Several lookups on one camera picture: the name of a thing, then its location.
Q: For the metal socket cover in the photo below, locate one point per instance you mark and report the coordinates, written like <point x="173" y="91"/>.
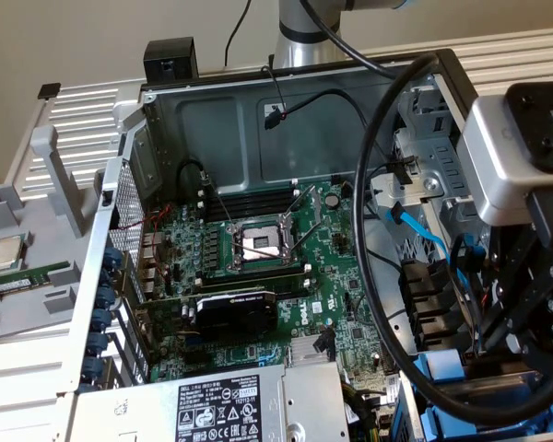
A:
<point x="316" y="195"/>

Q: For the blue disk carrier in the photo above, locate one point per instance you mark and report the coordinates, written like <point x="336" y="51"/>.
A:
<point x="447" y="426"/>

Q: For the open PC case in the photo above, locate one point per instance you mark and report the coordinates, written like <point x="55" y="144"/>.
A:
<point x="203" y="133"/>

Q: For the hard disk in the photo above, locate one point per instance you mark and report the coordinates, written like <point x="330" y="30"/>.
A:
<point x="438" y="366"/>

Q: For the silver chipset heatsink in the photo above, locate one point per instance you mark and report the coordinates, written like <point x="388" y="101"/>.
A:
<point x="304" y="350"/>

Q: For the hard drive in blue caddy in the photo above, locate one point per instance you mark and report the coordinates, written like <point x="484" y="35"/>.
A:
<point x="404" y="414"/>

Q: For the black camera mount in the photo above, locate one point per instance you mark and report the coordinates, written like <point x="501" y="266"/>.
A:
<point x="534" y="138"/>

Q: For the green RAM stick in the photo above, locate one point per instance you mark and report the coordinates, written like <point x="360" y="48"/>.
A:
<point x="32" y="275"/>

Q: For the green motherboard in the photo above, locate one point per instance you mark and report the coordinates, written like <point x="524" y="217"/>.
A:
<point x="336" y="276"/>

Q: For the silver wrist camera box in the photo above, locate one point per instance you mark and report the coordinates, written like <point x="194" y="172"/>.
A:
<point x="488" y="161"/>

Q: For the black table corner cap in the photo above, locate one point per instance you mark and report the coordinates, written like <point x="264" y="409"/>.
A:
<point x="49" y="90"/>

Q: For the silver CPU chip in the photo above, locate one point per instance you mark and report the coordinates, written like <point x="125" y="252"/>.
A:
<point x="5" y="254"/>

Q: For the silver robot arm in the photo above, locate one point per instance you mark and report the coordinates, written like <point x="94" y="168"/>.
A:
<point x="304" y="46"/>

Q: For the metal locking lever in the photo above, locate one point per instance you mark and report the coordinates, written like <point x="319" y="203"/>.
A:
<point x="259" y="251"/>
<point x="217" y="201"/>

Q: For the CPU socket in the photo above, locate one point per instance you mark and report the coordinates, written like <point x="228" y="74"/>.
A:
<point x="258" y="239"/>

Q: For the round coin battery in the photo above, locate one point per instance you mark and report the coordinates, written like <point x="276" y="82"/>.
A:
<point x="332" y="201"/>

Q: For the black graphics card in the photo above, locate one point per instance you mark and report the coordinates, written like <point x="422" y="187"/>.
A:
<point x="239" y="320"/>

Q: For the dark blue slot latch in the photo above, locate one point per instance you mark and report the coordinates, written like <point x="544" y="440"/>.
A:
<point x="101" y="319"/>
<point x="105" y="297"/>
<point x="107" y="277"/>
<point x="97" y="344"/>
<point x="92" y="367"/>
<point x="114" y="256"/>

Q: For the silver drive cage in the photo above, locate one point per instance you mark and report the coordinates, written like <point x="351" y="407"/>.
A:
<point x="433" y="161"/>

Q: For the silver power supply unit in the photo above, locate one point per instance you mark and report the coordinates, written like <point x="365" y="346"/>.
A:
<point x="304" y="400"/>

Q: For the black RAM slot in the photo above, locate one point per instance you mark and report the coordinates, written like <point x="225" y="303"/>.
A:
<point x="258" y="276"/>
<point x="290" y="287"/>
<point x="239" y="195"/>
<point x="239" y="207"/>

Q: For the grey parts rack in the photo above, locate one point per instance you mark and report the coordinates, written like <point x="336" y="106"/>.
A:
<point x="32" y="306"/>

